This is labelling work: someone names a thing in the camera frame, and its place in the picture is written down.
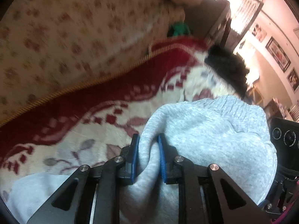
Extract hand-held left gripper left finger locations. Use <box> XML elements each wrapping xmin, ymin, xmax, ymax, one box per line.
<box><xmin>27</xmin><ymin>134</ymin><xmax>141</xmax><ymax>224</ymax></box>

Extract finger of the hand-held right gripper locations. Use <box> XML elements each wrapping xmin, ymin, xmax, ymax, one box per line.
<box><xmin>258</xmin><ymin>197</ymin><xmax>290</xmax><ymax>215</ymax></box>

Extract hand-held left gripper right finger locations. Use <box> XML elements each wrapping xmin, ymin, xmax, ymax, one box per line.
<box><xmin>158</xmin><ymin>133</ymin><xmax>263</xmax><ymax>224</ymax></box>

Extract light grey pants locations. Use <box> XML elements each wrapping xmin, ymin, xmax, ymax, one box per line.
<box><xmin>7</xmin><ymin>95</ymin><xmax>278</xmax><ymax>224</ymax></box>

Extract red white floral plush blanket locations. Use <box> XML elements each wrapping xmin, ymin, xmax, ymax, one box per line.
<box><xmin>0</xmin><ymin>36</ymin><xmax>248</xmax><ymax>206</ymax></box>

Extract black fluffy cloth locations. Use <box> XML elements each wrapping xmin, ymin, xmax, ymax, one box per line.
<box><xmin>204</xmin><ymin>45</ymin><xmax>249</xmax><ymax>98</ymax></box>

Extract green object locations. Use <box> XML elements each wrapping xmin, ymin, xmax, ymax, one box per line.
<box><xmin>167</xmin><ymin>21</ymin><xmax>192</xmax><ymax>38</ymax></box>

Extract dark wooden furniture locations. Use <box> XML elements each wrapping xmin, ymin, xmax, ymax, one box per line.
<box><xmin>184</xmin><ymin>0</ymin><xmax>234</xmax><ymax>49</ymax></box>

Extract bright window with grille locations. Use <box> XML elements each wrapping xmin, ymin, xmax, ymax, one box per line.
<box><xmin>206</xmin><ymin>0</ymin><xmax>264</xmax><ymax>34</ymax></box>

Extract beige floral sofa cover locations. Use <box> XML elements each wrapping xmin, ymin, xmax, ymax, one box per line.
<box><xmin>0</xmin><ymin>0</ymin><xmax>187</xmax><ymax>125</ymax></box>

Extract wide dark framed wall picture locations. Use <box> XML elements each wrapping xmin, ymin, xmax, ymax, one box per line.
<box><xmin>265</xmin><ymin>37</ymin><xmax>291</xmax><ymax>73</ymax></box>

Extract small framed wall picture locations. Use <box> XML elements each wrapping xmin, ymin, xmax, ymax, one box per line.
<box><xmin>252</xmin><ymin>23</ymin><xmax>267</xmax><ymax>43</ymax></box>

